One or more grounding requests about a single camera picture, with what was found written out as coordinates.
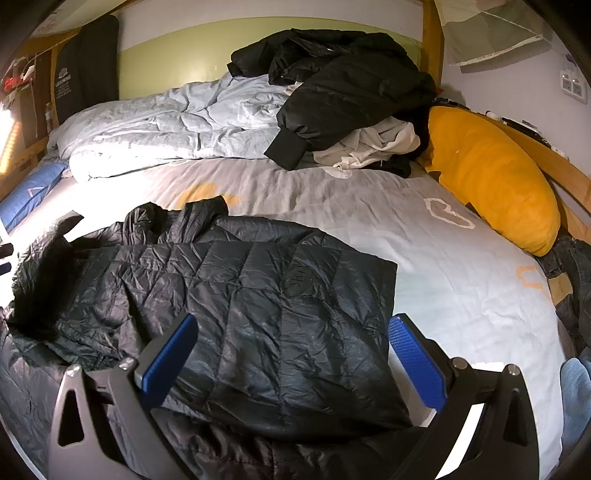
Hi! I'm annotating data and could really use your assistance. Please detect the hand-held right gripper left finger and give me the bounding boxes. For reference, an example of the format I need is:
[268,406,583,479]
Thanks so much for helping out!
[48,314,199,480]

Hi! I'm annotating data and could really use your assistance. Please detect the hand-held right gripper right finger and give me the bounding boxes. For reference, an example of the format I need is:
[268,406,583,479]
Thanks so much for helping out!
[390,314,541,480]

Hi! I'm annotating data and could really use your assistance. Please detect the black quilted puffer jacket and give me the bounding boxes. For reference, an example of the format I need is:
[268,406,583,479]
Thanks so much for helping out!
[0,196,414,480]

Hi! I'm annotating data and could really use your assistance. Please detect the dark clothes pile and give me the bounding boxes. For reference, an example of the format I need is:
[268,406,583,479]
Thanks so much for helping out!
[538,235,591,352]

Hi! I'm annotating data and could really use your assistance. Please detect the blue pillow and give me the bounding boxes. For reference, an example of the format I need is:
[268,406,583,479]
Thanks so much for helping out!
[0,161,68,234]

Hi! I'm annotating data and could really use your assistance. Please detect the white printed bed sheet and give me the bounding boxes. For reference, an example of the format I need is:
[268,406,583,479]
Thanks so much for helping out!
[0,157,573,480]

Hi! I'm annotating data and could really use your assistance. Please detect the white desk lamp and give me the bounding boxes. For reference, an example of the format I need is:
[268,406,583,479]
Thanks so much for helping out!
[0,104,21,178]

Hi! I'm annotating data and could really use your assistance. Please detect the light blue cloth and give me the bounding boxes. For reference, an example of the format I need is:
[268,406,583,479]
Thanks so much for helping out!
[558,348,591,444]

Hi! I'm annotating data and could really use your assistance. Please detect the cluttered wooden shelf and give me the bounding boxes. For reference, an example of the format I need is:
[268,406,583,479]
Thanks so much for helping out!
[0,51,56,139]

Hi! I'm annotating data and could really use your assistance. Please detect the orange pillow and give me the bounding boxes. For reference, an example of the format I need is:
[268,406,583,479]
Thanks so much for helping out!
[418,105,561,257]

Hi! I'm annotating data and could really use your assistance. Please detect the light blue duvet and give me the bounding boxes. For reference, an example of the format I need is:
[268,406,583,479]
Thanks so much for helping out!
[46,73,296,178]

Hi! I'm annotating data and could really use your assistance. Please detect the black hanging bag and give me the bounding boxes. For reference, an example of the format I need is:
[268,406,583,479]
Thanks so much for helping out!
[54,14,120,125]

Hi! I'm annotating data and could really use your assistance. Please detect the white crumpled garment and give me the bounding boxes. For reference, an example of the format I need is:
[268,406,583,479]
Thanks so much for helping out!
[314,115,422,178]

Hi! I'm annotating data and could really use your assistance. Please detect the black bulky coat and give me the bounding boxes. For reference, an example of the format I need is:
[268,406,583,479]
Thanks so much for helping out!
[230,28,438,178]

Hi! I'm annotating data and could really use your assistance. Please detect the pale hanging net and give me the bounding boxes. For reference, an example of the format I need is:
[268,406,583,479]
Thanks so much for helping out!
[434,0,555,68]

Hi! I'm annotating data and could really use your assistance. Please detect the wooden bed frame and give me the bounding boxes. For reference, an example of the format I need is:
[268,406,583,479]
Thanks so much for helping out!
[0,0,591,259]

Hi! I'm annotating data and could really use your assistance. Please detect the white wall socket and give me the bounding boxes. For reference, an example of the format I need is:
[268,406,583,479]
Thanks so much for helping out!
[558,69,588,100]

